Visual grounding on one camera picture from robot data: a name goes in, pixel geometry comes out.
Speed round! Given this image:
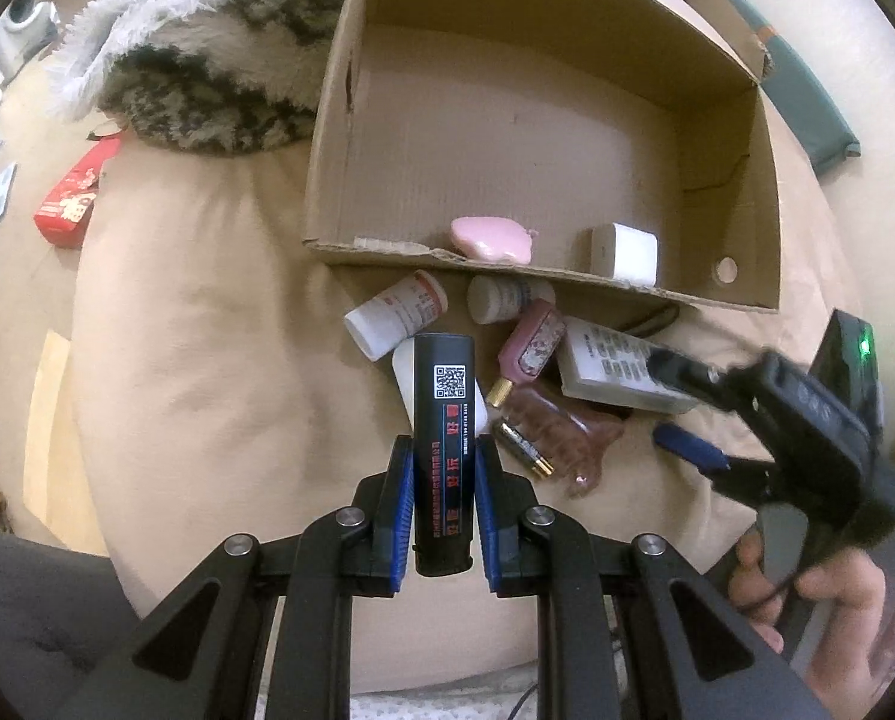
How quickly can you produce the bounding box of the white remote control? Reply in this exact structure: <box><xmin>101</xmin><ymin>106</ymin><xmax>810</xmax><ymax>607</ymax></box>
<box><xmin>556</xmin><ymin>317</ymin><xmax>699</xmax><ymax>415</ymax></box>

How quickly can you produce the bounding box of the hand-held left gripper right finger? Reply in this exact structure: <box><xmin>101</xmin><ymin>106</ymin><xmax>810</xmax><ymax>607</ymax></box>
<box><xmin>473</xmin><ymin>435</ymin><xmax>831</xmax><ymax>720</ymax></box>

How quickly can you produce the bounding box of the small white jar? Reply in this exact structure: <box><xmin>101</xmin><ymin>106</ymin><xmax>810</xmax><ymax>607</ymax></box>
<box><xmin>466</xmin><ymin>274</ymin><xmax>557</xmax><ymax>325</ymax></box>

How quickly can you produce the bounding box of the person's right hand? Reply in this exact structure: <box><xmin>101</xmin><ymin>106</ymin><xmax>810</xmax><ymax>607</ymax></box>
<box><xmin>731</xmin><ymin>532</ymin><xmax>895</xmax><ymax>720</ymax></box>

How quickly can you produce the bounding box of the grey trouser leg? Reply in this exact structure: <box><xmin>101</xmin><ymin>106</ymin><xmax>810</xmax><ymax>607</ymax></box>
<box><xmin>0</xmin><ymin>521</ymin><xmax>171</xmax><ymax>720</ymax></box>

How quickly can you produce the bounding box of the black gold battery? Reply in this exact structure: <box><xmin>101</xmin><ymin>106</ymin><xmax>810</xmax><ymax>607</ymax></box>
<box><xmin>492</xmin><ymin>420</ymin><xmax>554</xmax><ymax>479</ymax></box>

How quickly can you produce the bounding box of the white charger cube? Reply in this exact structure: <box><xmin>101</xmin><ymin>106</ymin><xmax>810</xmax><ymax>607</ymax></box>
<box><xmin>590</xmin><ymin>223</ymin><xmax>659</xmax><ymax>287</ymax></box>

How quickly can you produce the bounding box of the black printed tube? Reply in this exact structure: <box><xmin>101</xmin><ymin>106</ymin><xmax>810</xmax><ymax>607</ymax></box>
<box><xmin>413</xmin><ymin>334</ymin><xmax>479</xmax><ymax>578</ymax></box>

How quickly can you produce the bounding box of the white red-label pill bottle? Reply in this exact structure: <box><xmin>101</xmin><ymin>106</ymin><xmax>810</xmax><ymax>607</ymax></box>
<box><xmin>343</xmin><ymin>271</ymin><xmax>449</xmax><ymax>362</ymax></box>

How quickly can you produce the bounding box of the pink rounded hand warmer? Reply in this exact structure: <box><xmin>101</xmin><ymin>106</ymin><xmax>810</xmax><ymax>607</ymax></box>
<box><xmin>449</xmin><ymin>216</ymin><xmax>539</xmax><ymax>265</ymax></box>

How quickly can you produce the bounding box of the red packet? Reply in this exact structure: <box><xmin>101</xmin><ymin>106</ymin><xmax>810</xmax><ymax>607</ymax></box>
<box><xmin>34</xmin><ymin>135</ymin><xmax>126</xmax><ymax>248</ymax></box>

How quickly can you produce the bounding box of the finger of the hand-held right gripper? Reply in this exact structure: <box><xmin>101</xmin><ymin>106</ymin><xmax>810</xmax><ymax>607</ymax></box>
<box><xmin>646</xmin><ymin>349</ymin><xmax>774</xmax><ymax>428</ymax></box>
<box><xmin>653</xmin><ymin>422</ymin><xmax>779</xmax><ymax>517</ymax></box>

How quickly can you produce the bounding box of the brown cardboard box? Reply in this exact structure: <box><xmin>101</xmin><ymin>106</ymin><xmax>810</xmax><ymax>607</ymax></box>
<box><xmin>301</xmin><ymin>0</ymin><xmax>782</xmax><ymax>312</ymax></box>

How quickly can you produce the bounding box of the white washing machine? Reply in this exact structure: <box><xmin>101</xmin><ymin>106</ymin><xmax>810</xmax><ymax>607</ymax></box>
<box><xmin>5</xmin><ymin>0</ymin><xmax>59</xmax><ymax>35</ymax></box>

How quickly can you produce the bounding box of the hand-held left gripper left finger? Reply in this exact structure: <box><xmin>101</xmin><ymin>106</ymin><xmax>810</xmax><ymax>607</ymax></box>
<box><xmin>53</xmin><ymin>435</ymin><xmax>419</xmax><ymax>720</ymax></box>

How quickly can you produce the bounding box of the fluffy white grey blanket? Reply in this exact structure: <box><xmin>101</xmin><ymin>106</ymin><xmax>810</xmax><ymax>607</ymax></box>
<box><xmin>46</xmin><ymin>0</ymin><xmax>359</xmax><ymax>158</ymax></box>

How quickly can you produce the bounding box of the teal cushion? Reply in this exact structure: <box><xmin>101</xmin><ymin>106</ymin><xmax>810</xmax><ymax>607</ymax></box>
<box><xmin>698</xmin><ymin>0</ymin><xmax>861</xmax><ymax>173</ymax></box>

